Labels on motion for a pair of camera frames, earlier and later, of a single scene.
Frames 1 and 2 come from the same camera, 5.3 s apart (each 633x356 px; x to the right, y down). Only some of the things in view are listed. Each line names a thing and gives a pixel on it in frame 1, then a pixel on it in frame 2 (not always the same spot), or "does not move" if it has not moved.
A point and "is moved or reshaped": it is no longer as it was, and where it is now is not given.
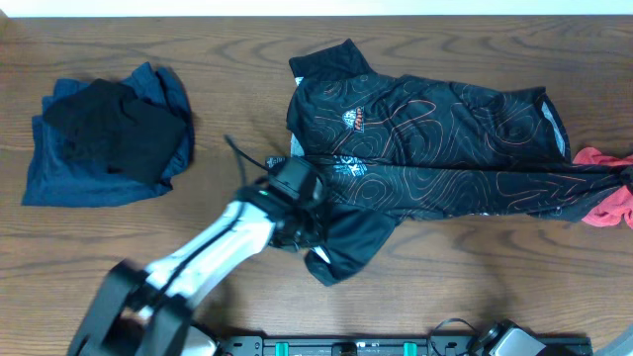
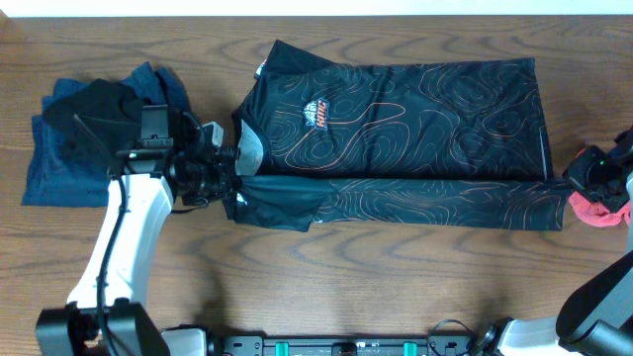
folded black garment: (103, 122) does not move
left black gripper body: (312, 230) → (206, 182)
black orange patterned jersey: (393, 148) is moved or reshaped
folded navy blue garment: (58, 175) does not move
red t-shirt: (617, 208) is moved or reshaped
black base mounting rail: (386, 345) does not move
